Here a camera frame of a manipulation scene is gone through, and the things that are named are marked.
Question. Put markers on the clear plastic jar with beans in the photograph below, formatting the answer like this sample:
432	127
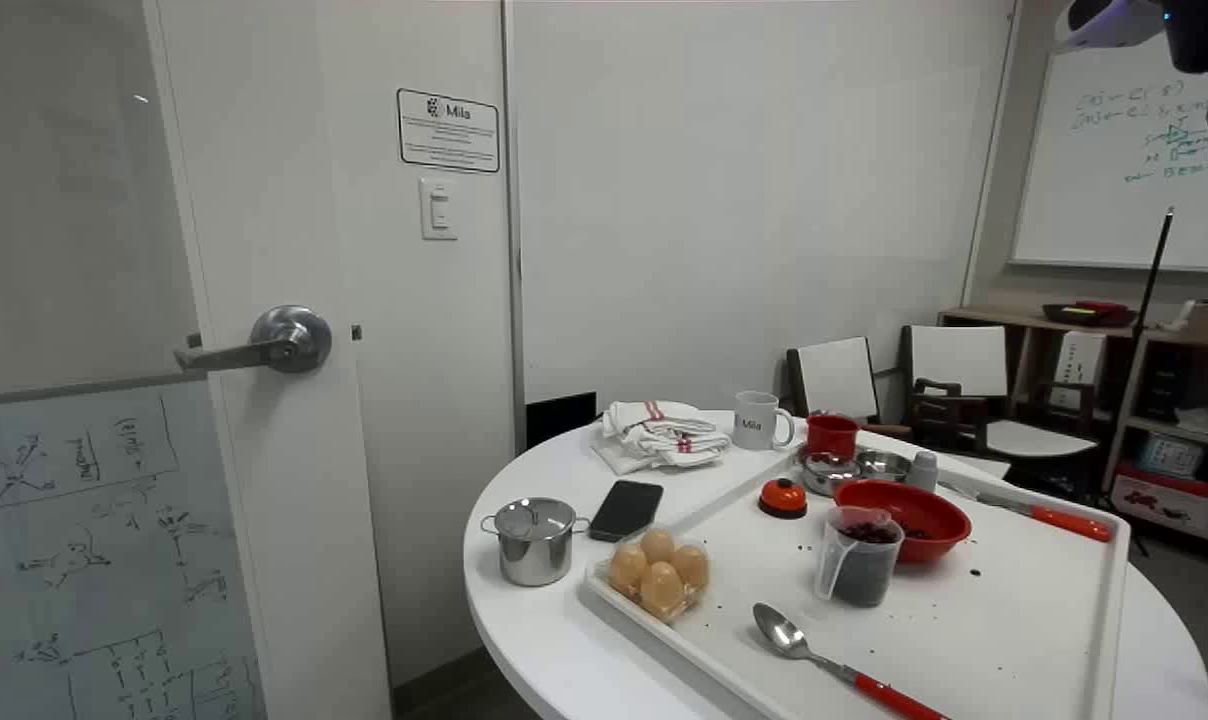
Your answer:
861	565

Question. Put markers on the small steel bowl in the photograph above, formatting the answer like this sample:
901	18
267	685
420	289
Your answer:
817	470
882	464

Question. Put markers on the red bowl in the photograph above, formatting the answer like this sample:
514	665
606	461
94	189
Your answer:
930	518

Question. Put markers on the white cloth with red stripes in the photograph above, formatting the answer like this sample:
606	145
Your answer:
658	433

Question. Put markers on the white mug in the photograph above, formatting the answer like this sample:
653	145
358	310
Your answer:
756	421

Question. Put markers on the brown egg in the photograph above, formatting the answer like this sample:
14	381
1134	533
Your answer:
661	589
629	568
658	544
688	565

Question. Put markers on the small steel pot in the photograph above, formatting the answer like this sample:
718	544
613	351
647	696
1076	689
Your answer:
534	544

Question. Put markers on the black chair with white back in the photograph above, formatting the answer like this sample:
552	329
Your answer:
838	377
959	363

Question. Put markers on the red mug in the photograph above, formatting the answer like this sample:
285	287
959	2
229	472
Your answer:
832	439

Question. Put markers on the steel salt shaker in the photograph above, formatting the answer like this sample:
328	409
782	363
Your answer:
922	470

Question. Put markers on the white door with glass panel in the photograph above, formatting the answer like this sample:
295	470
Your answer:
291	533

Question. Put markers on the white plastic tray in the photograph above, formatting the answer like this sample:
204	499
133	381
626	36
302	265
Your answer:
990	624

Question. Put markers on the thin black pole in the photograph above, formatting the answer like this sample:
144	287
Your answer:
1149	312

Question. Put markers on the red white box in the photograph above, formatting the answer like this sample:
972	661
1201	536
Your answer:
1164	501

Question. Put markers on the wooden shelf unit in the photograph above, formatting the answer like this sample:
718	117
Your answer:
1191	403

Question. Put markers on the black box by wall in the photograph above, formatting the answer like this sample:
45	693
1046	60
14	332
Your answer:
562	418

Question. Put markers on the white light switch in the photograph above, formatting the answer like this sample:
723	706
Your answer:
439	209

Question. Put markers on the white wall sign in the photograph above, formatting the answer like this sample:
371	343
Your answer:
445	129

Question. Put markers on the wall whiteboard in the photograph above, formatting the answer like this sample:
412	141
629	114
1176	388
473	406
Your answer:
1127	160

